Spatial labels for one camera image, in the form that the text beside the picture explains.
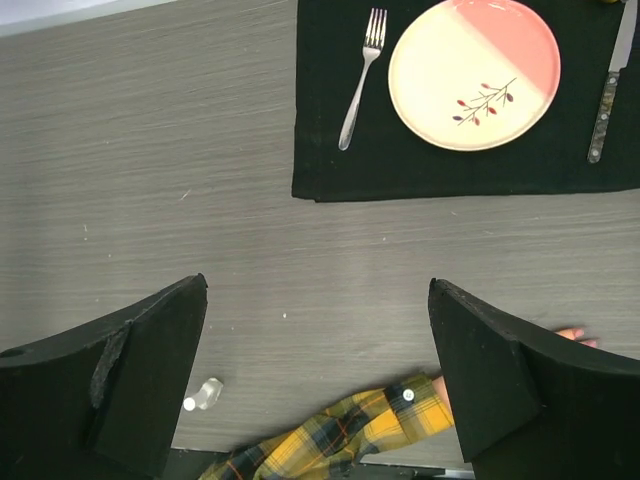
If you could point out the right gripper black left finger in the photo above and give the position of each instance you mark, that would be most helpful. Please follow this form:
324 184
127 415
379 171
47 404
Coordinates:
102 400

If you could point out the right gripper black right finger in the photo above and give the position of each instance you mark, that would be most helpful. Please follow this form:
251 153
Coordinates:
528 403

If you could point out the clear nail polish bottle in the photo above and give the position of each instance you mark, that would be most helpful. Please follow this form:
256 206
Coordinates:
206 397

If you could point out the mannequin hand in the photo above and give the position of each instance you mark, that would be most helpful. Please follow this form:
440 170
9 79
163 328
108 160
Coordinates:
575 334

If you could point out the yellow plaid shirt sleeve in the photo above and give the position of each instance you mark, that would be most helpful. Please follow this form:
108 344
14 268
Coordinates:
333 441

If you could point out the black cloth placemat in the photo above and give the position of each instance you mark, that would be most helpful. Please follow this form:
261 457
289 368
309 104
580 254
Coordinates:
387 161

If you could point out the pink and cream plate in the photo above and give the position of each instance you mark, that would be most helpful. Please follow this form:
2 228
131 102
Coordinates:
474 75

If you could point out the silver fork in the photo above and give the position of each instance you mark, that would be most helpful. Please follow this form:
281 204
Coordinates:
373 45

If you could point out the knife with mottled handle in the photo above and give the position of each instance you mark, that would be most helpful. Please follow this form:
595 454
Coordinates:
618 61

